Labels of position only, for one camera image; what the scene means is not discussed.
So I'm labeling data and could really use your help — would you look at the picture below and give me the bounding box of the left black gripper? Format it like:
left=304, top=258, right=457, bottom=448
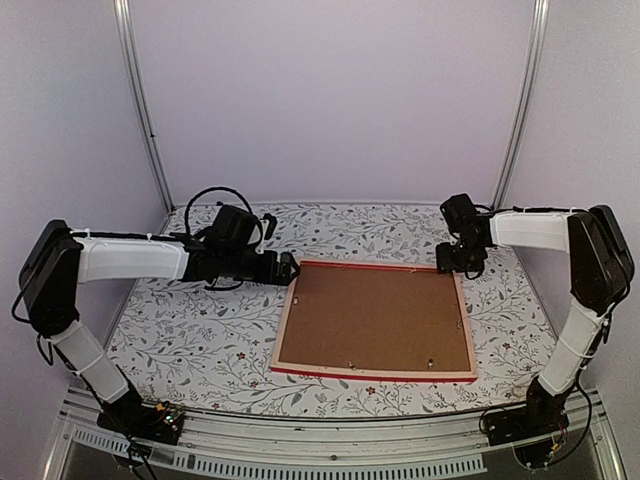
left=222, top=248, right=301, bottom=287

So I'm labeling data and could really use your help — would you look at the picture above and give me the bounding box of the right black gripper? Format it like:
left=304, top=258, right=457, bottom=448
left=435, top=238, right=484, bottom=274

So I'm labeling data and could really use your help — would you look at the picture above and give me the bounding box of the brown cardboard backing board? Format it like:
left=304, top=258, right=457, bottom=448
left=277, top=263, right=472, bottom=374

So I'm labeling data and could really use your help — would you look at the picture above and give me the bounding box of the red wooden picture frame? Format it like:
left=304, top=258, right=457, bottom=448
left=269, top=258, right=478, bottom=385

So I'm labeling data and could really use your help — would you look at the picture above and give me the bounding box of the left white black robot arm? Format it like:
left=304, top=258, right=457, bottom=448
left=14, top=200, right=300, bottom=434

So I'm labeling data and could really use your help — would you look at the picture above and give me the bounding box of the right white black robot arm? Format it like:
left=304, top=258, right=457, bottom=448
left=436, top=193, right=635, bottom=436

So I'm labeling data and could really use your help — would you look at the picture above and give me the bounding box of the floral patterned table cover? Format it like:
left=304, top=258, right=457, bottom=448
left=107, top=204, right=555, bottom=418

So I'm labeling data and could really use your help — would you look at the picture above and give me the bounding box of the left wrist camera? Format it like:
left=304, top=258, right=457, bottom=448
left=256, top=213, right=277, bottom=254

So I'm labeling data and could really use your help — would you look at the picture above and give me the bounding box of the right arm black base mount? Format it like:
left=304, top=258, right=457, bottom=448
left=479, top=378, right=573, bottom=446

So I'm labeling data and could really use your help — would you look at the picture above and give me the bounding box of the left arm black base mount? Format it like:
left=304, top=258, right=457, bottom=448
left=97, top=386, right=184, bottom=446

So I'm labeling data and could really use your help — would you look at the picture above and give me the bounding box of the right aluminium corner post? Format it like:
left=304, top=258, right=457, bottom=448
left=491, top=0, right=550, bottom=208

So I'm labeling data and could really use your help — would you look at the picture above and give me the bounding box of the aluminium corner post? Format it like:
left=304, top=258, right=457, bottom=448
left=491, top=0, right=550, bottom=208
left=113, top=0, right=175, bottom=213

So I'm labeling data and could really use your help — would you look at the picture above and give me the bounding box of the left aluminium corner post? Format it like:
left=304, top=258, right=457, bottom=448
left=113, top=0, right=175, bottom=213

